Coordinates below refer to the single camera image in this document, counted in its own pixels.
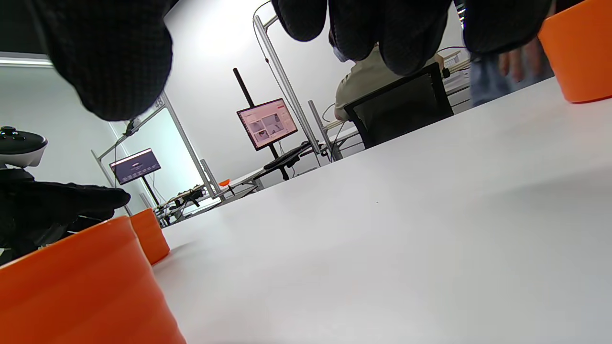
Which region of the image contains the orange cup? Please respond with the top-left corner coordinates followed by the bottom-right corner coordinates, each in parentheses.
top-left (538, 0), bottom-right (612, 104)
top-left (0, 216), bottom-right (187, 344)
top-left (130, 208), bottom-right (171, 266)

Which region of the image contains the monitor on black stand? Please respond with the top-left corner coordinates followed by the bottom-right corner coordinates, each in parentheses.
top-left (233, 68), bottom-right (292, 181)

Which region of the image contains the black keyboard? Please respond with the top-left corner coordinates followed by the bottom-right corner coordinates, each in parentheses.
top-left (263, 142), bottom-right (311, 170)

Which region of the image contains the small dark computer monitor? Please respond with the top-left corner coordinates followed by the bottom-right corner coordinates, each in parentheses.
top-left (109, 148), bottom-right (162, 185)

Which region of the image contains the aluminium frame post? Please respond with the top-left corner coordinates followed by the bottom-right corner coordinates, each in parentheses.
top-left (252, 14), bottom-right (330, 165)

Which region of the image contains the white desk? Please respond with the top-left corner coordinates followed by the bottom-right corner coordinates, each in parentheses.
top-left (210, 127), bottom-right (359, 196)

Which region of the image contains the person's right hand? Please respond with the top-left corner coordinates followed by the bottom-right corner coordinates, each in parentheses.
top-left (29, 0), bottom-right (555, 121)

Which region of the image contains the black mesh office chair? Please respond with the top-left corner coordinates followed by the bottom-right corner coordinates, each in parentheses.
top-left (344, 62), bottom-right (455, 150)

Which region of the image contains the aluminium frame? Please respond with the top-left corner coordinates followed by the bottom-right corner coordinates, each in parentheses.
top-left (91, 93), bottom-right (225, 215)

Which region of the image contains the person's left hand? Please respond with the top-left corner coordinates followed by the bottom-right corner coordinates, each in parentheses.
top-left (0, 167), bottom-right (131, 261)

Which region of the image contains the grey left hand controller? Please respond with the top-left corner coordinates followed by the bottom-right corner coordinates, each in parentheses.
top-left (0, 126), bottom-right (48, 169)

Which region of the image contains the computer monitor on stand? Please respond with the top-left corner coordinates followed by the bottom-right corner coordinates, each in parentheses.
top-left (236, 98), bottom-right (298, 151)

